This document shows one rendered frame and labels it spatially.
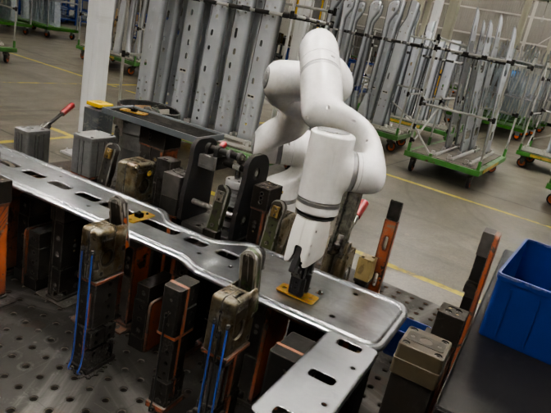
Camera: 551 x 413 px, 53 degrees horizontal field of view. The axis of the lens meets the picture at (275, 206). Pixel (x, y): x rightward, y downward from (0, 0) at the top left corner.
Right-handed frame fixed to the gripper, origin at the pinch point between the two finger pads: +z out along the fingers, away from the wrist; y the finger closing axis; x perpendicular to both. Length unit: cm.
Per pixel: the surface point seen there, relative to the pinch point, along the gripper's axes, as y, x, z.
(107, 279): 13.3, -37.9, 9.9
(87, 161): -17, -77, -2
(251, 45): -425, -273, -20
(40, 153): -22, -102, 4
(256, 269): 13.0, -3.9, -5.9
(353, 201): -20.5, 0.5, -13.8
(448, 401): 17.4, 33.7, -0.1
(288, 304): 4.7, 0.4, 2.8
